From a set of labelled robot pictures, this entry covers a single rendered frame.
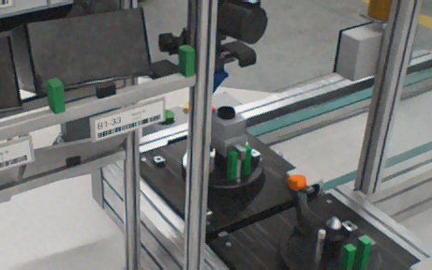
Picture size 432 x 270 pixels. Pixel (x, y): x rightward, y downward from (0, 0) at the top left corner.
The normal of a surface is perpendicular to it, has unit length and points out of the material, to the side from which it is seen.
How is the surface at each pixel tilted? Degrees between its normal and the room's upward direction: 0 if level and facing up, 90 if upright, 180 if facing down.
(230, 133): 90
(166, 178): 0
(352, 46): 90
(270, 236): 0
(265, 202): 0
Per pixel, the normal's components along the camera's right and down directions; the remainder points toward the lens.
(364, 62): 0.49, 0.44
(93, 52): 0.30, 0.07
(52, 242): -0.01, -0.86
